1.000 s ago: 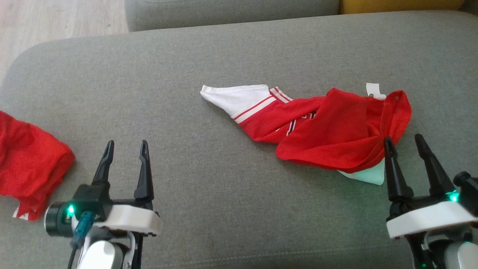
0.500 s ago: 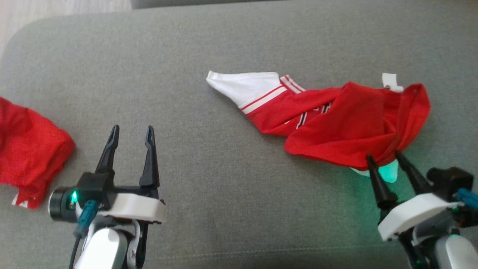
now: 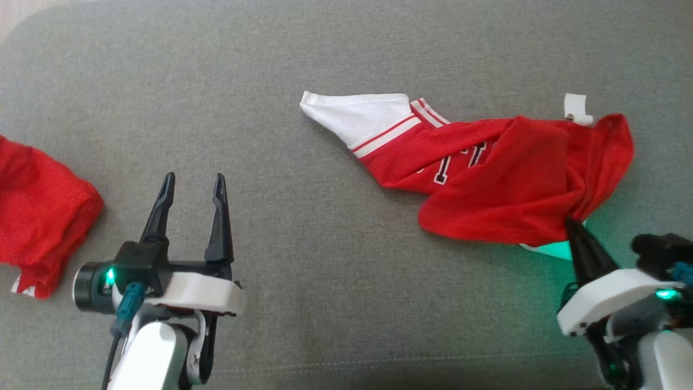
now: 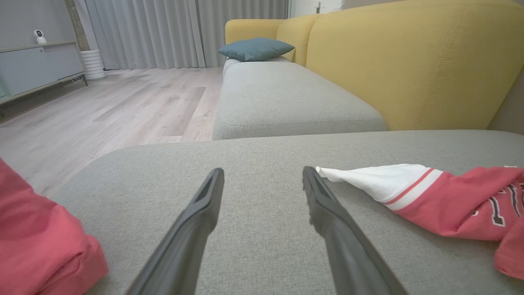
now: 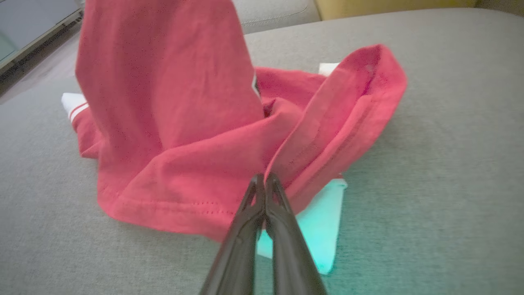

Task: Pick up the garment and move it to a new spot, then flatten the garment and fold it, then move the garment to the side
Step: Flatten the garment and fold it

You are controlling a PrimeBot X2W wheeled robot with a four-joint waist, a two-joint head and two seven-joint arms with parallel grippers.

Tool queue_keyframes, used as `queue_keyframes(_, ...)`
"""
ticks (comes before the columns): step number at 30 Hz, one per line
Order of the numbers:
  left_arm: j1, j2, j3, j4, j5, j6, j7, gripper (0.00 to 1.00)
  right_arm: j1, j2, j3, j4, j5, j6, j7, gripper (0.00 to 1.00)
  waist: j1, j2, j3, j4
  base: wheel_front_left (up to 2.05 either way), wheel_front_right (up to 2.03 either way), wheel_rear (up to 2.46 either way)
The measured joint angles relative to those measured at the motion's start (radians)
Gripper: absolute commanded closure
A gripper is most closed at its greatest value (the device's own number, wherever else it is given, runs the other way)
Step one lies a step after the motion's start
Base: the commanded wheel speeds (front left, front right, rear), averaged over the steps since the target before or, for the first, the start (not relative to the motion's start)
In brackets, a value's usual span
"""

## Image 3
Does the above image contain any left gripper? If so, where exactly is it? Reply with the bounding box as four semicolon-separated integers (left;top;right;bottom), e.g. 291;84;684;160
141;172;245;318

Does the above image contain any left arm teal plug cable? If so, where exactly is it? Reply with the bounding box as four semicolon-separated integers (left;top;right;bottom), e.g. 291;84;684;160
102;282;147;390

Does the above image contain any grey fabric sofa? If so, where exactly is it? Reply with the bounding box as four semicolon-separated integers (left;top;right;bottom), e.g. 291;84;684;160
0;0;693;390

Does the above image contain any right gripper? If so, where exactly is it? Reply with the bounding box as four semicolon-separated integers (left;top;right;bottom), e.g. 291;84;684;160
557;216;673;337

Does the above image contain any red jersey with white sleeves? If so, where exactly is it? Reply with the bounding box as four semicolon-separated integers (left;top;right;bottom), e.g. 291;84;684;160
299;91;635;261

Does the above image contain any right arm blue plug cable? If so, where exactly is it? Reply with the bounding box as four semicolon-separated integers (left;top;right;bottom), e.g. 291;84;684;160
671;262;693;287

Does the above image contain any red garment with white hem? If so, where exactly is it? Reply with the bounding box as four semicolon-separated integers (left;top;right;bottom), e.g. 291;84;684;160
0;135;104;300

